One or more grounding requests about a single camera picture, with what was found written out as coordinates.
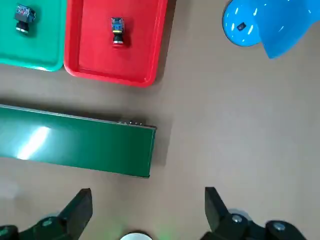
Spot red push button switch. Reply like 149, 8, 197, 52
110, 16, 126, 48

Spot narrow green plastic tray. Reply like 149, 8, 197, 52
0, 0, 65, 73

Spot green push button switch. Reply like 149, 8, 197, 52
13, 4, 37, 35

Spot red plastic tray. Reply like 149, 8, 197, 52
63, 0, 169, 88

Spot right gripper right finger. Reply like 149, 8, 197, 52
199, 186, 308, 240

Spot blue desk lamp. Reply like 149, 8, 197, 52
222, 0, 320, 60

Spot green belt conveyor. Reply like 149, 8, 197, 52
0, 103, 158, 180

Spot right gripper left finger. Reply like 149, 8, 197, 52
0, 187, 94, 240

